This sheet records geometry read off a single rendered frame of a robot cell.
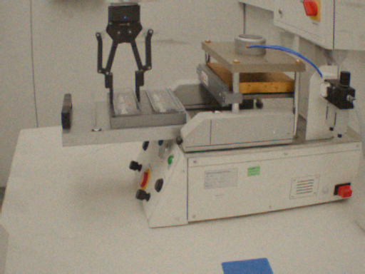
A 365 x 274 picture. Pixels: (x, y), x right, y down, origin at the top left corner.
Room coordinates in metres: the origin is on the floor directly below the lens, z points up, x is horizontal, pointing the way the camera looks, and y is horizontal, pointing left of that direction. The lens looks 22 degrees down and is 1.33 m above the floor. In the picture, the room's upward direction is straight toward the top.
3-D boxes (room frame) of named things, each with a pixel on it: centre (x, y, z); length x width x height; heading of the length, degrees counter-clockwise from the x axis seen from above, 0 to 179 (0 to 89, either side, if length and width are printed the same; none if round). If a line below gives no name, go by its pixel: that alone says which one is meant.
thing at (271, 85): (1.11, -0.16, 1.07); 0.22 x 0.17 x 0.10; 11
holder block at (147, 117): (1.07, 0.09, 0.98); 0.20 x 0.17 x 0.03; 11
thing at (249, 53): (1.10, -0.20, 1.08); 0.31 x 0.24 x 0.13; 11
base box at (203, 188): (1.10, -0.16, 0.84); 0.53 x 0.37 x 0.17; 101
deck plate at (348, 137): (1.12, -0.20, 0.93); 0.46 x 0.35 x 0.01; 101
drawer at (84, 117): (1.06, 0.14, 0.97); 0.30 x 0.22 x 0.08; 101
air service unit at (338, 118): (0.92, -0.33, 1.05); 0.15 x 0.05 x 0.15; 11
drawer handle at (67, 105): (1.03, 0.27, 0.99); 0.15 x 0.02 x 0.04; 11
